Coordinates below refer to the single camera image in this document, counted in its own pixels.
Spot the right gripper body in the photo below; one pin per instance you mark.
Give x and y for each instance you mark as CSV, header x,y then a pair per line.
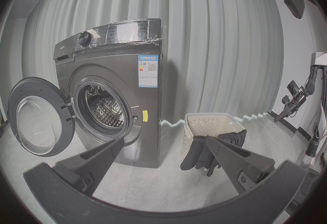
x,y
296,104

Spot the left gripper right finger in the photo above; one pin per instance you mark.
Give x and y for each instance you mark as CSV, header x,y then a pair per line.
x,y
235,164

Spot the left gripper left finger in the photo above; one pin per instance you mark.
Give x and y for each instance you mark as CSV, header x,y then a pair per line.
x,y
102,159

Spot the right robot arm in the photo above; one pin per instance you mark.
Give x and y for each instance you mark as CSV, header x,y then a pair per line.
x,y
310,85

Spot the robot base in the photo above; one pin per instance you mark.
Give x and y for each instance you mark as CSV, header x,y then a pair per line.
x,y
307,182

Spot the heap of dark clothes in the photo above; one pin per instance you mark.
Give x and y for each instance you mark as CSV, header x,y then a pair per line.
x,y
198,152

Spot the cream laundry basket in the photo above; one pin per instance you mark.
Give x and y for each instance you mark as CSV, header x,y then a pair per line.
x,y
199,126

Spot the grey washing machine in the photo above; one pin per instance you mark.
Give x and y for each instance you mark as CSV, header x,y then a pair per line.
x,y
145,126

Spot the washing machine door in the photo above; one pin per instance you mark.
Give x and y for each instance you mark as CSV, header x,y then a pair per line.
x,y
60,95

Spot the white curtain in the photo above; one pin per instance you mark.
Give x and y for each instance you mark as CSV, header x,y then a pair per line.
x,y
209,39

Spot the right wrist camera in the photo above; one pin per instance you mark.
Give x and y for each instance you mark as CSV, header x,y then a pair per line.
x,y
293,88

